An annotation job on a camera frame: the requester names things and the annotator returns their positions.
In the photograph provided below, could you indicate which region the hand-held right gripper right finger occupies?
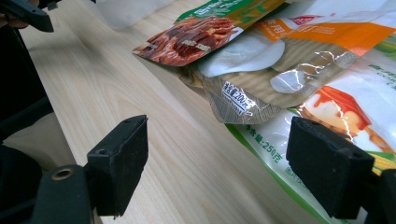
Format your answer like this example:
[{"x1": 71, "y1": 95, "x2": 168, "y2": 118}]
[{"x1": 285, "y1": 116, "x2": 375, "y2": 220}]

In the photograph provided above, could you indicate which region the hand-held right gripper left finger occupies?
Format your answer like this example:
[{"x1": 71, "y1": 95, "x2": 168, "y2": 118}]
[{"x1": 86, "y1": 114, "x2": 149, "y2": 217}]

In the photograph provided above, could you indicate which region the clear plastic bag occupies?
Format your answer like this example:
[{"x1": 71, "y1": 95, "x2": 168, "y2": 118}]
[{"x1": 94, "y1": 0, "x2": 177, "y2": 31}]

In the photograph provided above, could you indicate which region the orange and white food packet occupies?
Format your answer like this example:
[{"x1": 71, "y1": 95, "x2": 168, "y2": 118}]
[{"x1": 177, "y1": 0, "x2": 396, "y2": 125}]

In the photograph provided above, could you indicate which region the green dried meat packet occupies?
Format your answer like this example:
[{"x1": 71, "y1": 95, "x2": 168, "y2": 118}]
[{"x1": 132, "y1": 0, "x2": 286, "y2": 68}]

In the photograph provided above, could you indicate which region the white and green starch packet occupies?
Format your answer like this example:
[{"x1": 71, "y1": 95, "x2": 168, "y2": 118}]
[{"x1": 225, "y1": 34, "x2": 396, "y2": 224}]

